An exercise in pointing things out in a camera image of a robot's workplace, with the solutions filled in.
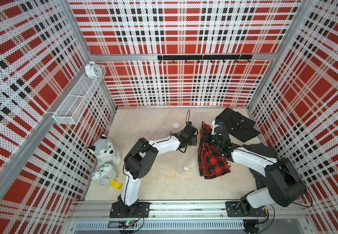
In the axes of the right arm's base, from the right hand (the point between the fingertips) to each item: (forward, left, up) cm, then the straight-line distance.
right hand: (204, 132), depth 89 cm
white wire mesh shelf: (+12, +86, +7) cm, 88 cm away
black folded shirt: (+15, -28, -12) cm, 34 cm away
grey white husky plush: (-15, +55, +5) cm, 58 cm away
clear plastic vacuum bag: (+17, +31, -13) cm, 37 cm away
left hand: (0, +5, -8) cm, 9 cm away
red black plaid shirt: (-15, -5, -11) cm, 19 cm away
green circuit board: (-46, +41, -11) cm, 63 cm away
